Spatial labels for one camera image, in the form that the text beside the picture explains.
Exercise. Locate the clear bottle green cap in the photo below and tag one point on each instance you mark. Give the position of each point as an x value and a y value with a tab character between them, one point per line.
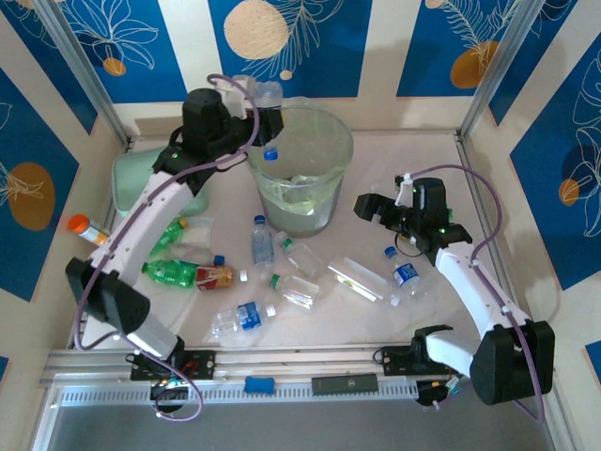
303	258
298	291

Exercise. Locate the slim water bottle blue cap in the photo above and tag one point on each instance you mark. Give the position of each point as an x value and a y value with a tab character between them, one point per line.
263	244

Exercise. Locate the green bottle yellow cap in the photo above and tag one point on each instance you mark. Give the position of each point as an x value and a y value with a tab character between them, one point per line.
169	237

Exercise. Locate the crushed clear bottle blue cap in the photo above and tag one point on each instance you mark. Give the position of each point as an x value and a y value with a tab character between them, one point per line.
197	256

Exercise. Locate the red label bottle white cap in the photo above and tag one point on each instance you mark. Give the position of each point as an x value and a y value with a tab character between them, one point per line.
213	277

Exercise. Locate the green soda bottle green cap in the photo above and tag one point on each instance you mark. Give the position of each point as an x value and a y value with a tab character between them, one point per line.
171	274

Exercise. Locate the blue label bottle white cap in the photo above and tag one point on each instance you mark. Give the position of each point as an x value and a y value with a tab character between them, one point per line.
249	315

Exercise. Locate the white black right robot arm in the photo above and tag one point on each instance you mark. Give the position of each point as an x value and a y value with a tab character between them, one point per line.
469	282

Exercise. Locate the clear plastic waste bin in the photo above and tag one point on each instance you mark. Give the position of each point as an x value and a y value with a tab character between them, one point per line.
300	221

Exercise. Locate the mint green zip pouch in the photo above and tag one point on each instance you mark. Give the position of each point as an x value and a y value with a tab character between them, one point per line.
129	178

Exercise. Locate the orange capped pill bottle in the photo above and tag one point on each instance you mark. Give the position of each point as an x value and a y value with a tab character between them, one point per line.
89	229

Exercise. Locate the black rectangular device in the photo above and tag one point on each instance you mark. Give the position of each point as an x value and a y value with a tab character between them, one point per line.
345	384

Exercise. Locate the small blue object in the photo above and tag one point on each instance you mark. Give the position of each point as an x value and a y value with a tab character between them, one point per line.
259	384

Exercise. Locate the aluminium side rail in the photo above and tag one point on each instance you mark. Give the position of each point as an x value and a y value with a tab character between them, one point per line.
469	164

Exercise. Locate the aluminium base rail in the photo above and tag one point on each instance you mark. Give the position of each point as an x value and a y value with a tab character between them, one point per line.
291	364

